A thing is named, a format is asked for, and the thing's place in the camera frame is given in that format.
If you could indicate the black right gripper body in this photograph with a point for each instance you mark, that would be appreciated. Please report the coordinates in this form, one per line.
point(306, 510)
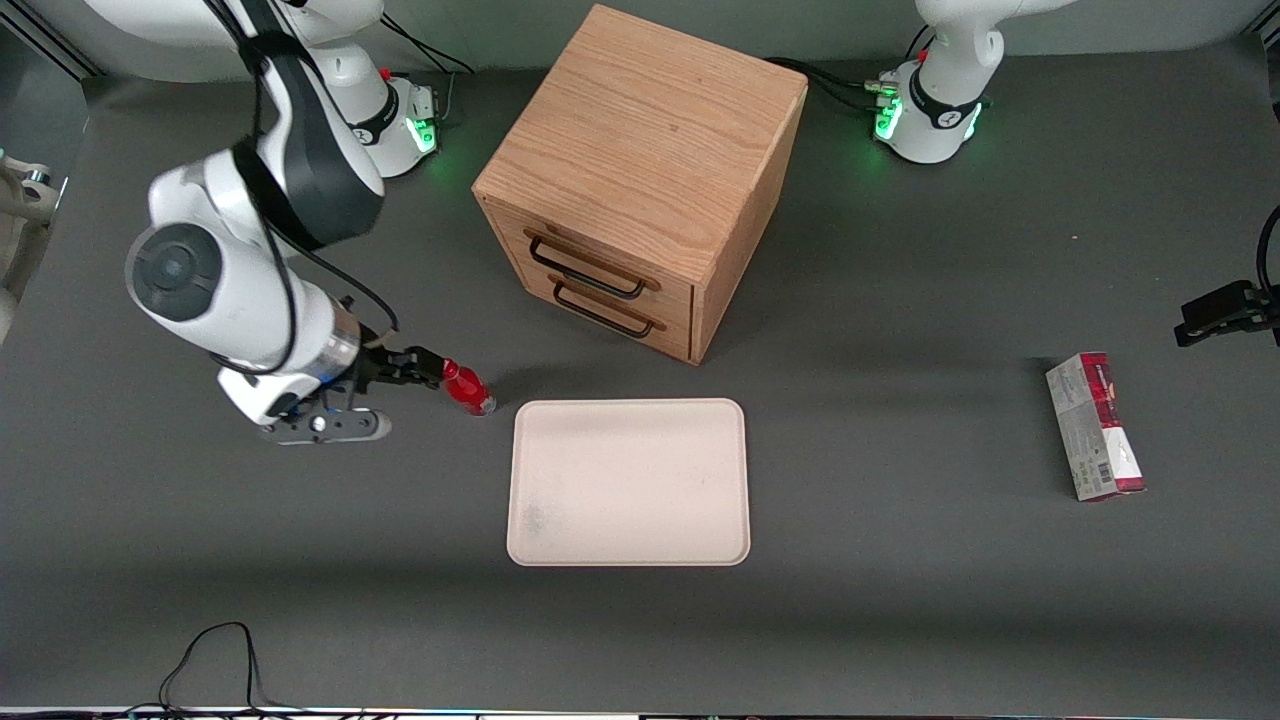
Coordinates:
point(381, 366)

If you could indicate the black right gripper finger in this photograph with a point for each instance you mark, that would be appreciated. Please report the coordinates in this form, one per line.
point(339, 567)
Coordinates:
point(426, 379)
point(428, 360)

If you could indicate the red coke bottle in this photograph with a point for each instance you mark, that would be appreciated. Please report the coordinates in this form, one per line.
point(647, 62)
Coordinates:
point(468, 388)

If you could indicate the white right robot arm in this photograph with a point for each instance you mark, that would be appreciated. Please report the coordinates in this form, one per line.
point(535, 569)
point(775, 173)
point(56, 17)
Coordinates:
point(300, 150)

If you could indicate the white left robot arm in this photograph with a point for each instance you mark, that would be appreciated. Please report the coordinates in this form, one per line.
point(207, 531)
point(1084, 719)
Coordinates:
point(940, 120)

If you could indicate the beige plastic tray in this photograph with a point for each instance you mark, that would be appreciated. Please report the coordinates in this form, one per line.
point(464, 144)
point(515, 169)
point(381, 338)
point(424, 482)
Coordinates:
point(628, 482)

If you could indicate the wooden drawer cabinet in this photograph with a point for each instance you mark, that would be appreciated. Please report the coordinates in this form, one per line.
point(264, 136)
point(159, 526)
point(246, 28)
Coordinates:
point(640, 140)

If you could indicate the white plastic stand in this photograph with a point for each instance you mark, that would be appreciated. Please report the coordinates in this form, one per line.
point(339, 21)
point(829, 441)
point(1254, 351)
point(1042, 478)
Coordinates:
point(18, 200)

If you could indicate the red and white carton box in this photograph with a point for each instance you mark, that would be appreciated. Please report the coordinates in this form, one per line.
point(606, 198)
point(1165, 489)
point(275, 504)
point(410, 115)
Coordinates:
point(1095, 428)

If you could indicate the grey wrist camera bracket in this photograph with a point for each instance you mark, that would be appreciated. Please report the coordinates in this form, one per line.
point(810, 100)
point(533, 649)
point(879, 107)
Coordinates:
point(330, 426)

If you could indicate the dark metal frame rail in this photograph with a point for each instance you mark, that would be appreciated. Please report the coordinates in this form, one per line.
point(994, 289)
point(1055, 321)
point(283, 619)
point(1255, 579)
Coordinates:
point(50, 48)

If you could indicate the black clamp mount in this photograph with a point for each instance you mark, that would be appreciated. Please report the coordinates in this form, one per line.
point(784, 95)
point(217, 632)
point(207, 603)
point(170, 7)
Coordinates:
point(1222, 308)

